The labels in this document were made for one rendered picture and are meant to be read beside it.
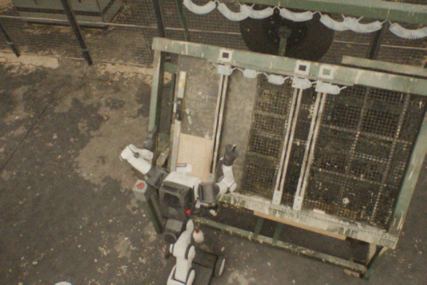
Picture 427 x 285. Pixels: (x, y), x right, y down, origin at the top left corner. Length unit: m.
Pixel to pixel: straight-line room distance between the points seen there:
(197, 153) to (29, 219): 2.34
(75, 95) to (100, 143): 1.12
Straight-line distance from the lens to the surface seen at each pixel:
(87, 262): 4.25
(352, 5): 2.98
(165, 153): 3.70
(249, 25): 3.30
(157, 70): 3.20
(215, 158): 3.14
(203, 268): 3.75
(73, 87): 6.08
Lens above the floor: 3.68
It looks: 49 degrees down
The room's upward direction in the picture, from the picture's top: 7 degrees counter-clockwise
